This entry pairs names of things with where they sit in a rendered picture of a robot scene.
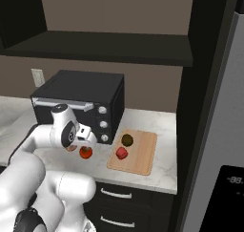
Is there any black drawer front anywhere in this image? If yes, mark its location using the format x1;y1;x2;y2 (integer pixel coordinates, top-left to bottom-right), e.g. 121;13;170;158
83;202;152;232
93;180;153;209

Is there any silver drawer handle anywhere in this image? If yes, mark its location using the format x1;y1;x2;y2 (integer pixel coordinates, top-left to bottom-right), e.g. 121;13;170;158
99;215;136;229
99;187;133;200

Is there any silver toaster oven handle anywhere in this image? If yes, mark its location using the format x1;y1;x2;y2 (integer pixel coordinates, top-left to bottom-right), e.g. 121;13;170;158
32;97;95;113

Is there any black toaster oven door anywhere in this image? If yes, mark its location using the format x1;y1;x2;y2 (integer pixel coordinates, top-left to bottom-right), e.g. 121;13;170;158
30;96;99;142

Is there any red tomato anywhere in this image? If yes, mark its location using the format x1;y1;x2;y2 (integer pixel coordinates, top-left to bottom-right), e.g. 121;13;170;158
78;145;93;160

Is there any black toaster oven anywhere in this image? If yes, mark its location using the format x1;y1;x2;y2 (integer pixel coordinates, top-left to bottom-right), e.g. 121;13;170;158
30;69;126;146

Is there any grey fridge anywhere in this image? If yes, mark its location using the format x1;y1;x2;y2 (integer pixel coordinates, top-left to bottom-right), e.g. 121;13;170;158
182;11;244;232

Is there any pale onion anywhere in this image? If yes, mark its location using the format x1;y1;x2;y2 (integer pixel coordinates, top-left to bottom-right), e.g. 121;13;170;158
65;144;78;153

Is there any red bell pepper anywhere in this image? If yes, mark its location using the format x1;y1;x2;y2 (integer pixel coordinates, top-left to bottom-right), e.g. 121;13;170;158
115;146;130;161

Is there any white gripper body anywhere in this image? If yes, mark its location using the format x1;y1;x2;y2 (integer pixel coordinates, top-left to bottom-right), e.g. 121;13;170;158
71;132;98;149

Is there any wooden cutting board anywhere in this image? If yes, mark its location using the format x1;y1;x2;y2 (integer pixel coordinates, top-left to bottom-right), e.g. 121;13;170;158
106;128;159;177

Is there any dark green avocado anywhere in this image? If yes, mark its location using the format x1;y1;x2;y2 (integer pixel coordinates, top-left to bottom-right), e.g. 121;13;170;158
120;133;134;147

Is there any dark wall shelf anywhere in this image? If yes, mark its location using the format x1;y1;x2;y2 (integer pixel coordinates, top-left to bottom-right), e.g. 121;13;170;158
0;30;194;68

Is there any white wall outlet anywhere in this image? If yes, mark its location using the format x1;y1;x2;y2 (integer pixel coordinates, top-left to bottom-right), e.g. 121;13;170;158
30;68;47;89

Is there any tall dark cupboard panel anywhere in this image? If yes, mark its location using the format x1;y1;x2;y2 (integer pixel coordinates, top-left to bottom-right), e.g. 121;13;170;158
167;0;241;232

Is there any dark upper cupboard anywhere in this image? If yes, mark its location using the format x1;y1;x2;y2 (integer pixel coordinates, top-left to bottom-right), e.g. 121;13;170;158
0;0;49;50

